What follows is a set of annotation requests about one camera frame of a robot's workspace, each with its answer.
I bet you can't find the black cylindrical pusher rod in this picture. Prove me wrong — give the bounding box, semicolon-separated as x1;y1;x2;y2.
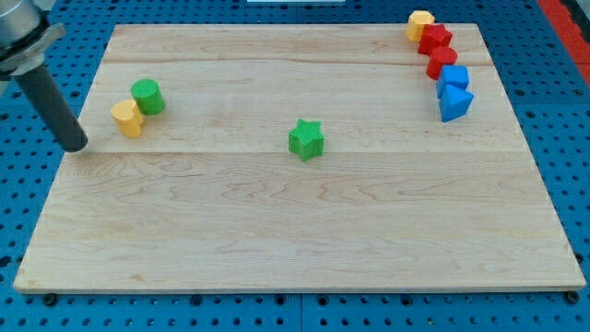
16;65;88;152

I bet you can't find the green star block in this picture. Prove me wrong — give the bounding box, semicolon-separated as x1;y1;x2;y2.
289;118;325;161

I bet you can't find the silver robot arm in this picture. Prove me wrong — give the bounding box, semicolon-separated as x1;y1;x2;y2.
1;0;88;152

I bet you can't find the red star block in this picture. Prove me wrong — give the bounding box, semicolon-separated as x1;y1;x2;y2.
418;24;453;55

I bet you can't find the yellow heart block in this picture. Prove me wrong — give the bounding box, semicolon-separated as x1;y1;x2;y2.
111;99;144;138

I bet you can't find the green cylinder block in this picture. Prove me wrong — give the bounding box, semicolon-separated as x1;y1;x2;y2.
130;78;165;116

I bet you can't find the wooden board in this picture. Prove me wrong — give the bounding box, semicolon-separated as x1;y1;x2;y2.
14;24;585;294

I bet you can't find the yellow hexagon block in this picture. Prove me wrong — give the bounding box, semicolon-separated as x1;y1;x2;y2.
406;10;435;42

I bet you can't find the red cylinder block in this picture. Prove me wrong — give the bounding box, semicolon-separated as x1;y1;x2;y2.
426;46;458;80

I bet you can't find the blue triangle block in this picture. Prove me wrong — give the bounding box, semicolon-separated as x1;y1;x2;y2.
439;85;474;123

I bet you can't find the blue cube block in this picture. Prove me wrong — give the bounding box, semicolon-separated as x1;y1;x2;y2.
436;65;470;99

